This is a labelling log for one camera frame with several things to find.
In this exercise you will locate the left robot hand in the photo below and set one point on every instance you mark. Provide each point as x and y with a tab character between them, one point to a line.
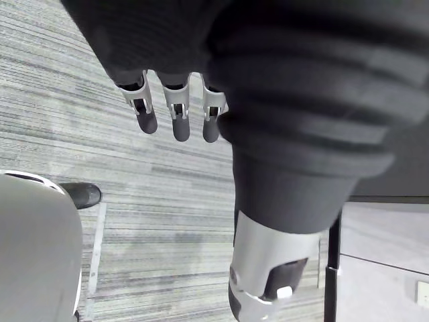
275	100

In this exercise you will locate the black table leg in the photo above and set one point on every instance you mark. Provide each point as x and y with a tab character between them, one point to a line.
332	265

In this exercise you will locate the white wall socket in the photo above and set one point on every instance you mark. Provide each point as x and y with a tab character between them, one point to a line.
423	292

